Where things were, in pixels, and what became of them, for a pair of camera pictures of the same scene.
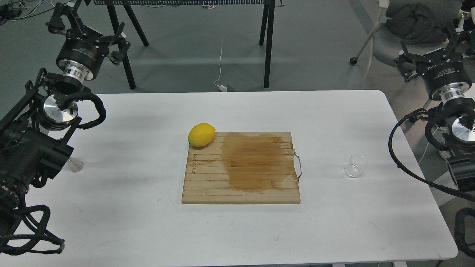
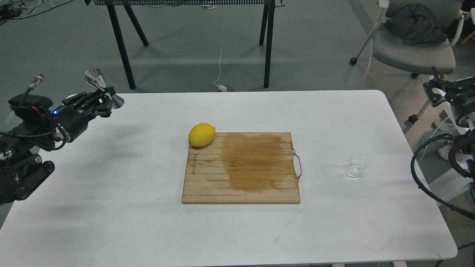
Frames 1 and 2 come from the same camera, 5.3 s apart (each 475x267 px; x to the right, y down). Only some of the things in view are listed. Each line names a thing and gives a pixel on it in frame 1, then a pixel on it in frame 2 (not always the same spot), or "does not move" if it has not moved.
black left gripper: x=82 y=52 → x=72 y=118
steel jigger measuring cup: x=76 y=166 → x=95 y=76
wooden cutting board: x=242 y=168 does not move
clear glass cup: x=357 y=162 does not move
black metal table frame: x=267 y=29 does not move
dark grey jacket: x=415 y=23 does not move
